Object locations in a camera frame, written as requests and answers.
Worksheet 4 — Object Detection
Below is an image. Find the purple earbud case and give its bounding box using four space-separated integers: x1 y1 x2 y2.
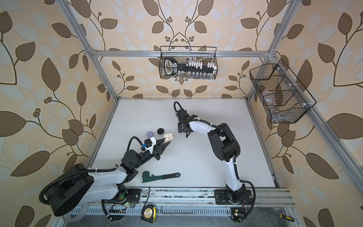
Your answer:
146 131 154 138

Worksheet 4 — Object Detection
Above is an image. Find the side wire basket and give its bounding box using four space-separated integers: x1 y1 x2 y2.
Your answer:
249 59 317 124

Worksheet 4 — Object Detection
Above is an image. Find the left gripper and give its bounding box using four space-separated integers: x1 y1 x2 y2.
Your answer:
133 138 168 171

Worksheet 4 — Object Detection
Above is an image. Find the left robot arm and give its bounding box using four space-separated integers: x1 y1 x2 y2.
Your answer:
38 133 174 217

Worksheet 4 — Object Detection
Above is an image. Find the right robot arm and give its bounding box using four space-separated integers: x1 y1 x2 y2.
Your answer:
173 101 256 223

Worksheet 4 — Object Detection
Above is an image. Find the clear tape roll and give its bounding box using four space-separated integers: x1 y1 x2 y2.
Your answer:
62 203 89 223

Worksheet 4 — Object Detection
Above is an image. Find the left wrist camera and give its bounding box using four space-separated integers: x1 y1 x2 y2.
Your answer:
141 137 157 155

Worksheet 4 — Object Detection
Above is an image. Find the back wire basket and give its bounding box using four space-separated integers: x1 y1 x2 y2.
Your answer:
158 45 218 80

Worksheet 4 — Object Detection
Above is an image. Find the black round earbud case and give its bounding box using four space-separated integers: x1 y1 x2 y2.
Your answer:
157 128 164 135

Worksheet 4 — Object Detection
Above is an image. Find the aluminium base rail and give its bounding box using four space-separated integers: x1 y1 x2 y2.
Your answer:
59 186 296 216

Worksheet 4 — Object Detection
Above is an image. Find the yellow black screwdriver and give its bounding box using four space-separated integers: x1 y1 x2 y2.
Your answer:
280 214 295 222

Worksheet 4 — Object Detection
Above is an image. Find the white earbud case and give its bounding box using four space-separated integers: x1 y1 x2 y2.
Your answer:
164 133 174 142

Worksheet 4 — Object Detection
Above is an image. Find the green pipe wrench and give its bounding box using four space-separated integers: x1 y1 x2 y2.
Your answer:
142 171 181 183

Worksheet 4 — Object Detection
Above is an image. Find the yellow black tape measure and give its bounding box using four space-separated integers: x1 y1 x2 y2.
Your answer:
140 204 157 223

